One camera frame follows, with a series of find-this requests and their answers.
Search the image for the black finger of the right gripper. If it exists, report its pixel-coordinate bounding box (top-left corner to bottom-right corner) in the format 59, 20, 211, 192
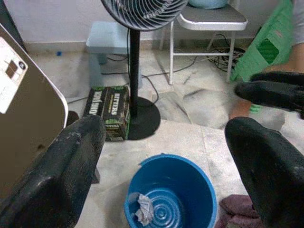
250, 71, 304, 87
234, 80, 304, 114

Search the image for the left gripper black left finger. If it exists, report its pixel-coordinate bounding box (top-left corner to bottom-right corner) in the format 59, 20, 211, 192
0, 115, 106, 228

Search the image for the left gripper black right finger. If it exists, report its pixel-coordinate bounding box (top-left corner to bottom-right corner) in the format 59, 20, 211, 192
224, 116, 304, 228

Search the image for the white paper ball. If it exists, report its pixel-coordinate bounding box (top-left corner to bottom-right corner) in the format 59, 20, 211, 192
129, 192, 155, 226

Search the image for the maroon cloth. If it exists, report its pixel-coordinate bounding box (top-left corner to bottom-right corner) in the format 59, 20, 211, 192
218, 194, 265, 228

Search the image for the green plastic stool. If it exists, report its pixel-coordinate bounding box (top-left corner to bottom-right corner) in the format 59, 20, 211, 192
230, 0, 295, 82

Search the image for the brown board with white label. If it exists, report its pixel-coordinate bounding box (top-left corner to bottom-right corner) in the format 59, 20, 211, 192
0, 23, 69, 200

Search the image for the blue plastic bucket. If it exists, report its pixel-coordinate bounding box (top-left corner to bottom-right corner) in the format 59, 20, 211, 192
123, 153, 218, 228

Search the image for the white folding chair grey seat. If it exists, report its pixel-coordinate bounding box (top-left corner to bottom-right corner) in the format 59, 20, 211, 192
161, 4, 249, 86

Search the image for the black green printed carton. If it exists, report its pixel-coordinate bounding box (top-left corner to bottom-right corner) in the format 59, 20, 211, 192
83, 85, 132, 142

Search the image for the light blue basin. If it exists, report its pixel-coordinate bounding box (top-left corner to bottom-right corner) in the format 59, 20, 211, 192
189, 0, 230, 10

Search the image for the black standing fan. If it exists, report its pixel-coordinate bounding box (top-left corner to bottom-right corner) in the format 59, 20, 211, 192
101, 0, 190, 141

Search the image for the light blue plastic stool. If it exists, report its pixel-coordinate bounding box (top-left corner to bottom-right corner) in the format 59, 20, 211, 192
85, 21, 143, 89

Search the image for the black floor cable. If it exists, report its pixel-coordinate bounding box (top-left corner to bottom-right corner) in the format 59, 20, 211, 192
208, 33, 248, 73
102, 56, 199, 78
142, 75, 160, 102

